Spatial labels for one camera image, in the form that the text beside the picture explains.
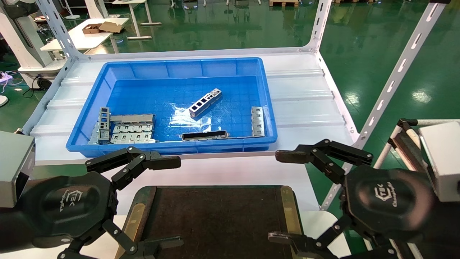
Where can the dark metal channel part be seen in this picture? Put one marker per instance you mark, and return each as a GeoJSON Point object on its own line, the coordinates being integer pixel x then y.
{"type": "Point", "coordinates": [205, 135]}

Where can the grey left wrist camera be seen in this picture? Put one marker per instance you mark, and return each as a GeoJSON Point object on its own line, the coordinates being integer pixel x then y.
{"type": "Point", "coordinates": [14, 162]}

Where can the white machine base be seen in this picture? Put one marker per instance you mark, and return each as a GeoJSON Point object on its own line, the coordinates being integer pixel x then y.
{"type": "Point", "coordinates": [21, 39]}

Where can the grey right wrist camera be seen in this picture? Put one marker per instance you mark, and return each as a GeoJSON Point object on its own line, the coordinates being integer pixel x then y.
{"type": "Point", "coordinates": [444, 158]}

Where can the blue plastic bin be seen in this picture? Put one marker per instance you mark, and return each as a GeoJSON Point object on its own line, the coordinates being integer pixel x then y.
{"type": "Point", "coordinates": [230, 68]}

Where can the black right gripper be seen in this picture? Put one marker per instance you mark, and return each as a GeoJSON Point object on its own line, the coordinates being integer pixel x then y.
{"type": "Point", "coordinates": [388, 201]}

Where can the silver slotted metal bracket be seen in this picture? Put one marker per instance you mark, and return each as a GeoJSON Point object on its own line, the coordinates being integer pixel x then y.
{"type": "Point", "coordinates": [257, 122]}

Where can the open cardboard box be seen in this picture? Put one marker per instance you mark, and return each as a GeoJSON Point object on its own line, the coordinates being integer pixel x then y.
{"type": "Point", "coordinates": [107, 27]}

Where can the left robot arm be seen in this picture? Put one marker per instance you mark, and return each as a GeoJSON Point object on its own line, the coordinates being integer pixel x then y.
{"type": "Point", "coordinates": [10, 226]}

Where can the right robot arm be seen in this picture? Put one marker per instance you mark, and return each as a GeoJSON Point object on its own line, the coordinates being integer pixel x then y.
{"type": "Point", "coordinates": [444, 230]}

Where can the silver perforated metal bracket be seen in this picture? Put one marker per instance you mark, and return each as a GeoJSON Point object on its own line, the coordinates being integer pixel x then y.
{"type": "Point", "coordinates": [205, 102]}

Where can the white tube cart frame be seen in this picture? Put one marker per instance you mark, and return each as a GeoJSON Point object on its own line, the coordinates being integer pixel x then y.
{"type": "Point", "coordinates": [404, 144]}

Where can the white table with legs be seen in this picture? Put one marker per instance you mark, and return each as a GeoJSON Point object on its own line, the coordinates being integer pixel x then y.
{"type": "Point", "coordinates": [134, 14]}

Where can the grey long metal bracket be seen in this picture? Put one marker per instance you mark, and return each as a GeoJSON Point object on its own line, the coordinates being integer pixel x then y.
{"type": "Point", "coordinates": [133, 118]}

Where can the wooden pallet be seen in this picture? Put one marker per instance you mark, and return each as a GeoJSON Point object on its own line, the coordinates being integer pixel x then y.
{"type": "Point", "coordinates": [284, 3]}

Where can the grey thin metal bracket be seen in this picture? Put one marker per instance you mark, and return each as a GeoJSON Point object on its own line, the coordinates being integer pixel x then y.
{"type": "Point", "coordinates": [94, 136]}

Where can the white metal shelf rack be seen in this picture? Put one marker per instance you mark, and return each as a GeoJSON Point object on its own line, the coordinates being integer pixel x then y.
{"type": "Point", "coordinates": [305, 93]}

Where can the black container tray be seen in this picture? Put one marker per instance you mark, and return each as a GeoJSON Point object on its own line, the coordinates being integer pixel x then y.
{"type": "Point", "coordinates": [215, 216]}

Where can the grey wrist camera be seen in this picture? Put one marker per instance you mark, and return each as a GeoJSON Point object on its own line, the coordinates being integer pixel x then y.
{"type": "Point", "coordinates": [14, 162]}
{"type": "Point", "coordinates": [444, 158]}

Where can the white work table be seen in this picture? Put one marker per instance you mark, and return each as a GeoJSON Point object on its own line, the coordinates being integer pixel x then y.
{"type": "Point", "coordinates": [82, 37]}

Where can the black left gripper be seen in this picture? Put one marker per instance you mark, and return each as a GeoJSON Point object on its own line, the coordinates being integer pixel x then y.
{"type": "Point", "coordinates": [68, 205]}

